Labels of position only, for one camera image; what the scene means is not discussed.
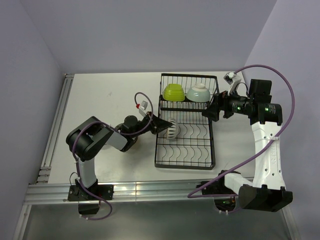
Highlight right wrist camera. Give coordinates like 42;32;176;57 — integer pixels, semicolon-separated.
223;71;242;95

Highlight green square bowl white inside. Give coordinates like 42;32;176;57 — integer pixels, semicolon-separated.
162;83;185;102

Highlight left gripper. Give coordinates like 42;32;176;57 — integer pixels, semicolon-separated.
130;111;173;139

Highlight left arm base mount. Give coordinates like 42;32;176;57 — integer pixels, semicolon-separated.
67;183;114;216

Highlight black wire dish rack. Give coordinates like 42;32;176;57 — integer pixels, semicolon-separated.
154;73;219;170

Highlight leaf patterned bowl stack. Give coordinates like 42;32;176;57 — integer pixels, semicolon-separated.
126;136;138;151

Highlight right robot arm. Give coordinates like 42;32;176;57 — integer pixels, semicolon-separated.
202;79;293;212

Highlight teal dashed ceramic bowl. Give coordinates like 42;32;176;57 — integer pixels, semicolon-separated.
186;83;211;103

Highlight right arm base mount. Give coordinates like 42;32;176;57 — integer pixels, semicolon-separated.
201;179;240;215

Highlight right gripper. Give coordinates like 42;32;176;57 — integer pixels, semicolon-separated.
201;85;254;122

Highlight aluminium frame rail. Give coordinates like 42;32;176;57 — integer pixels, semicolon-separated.
12;73;301;240

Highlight white bowl with striped outside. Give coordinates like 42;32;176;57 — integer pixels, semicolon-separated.
166;117;180;141

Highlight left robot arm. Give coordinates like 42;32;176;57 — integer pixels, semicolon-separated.
66;112;174;200

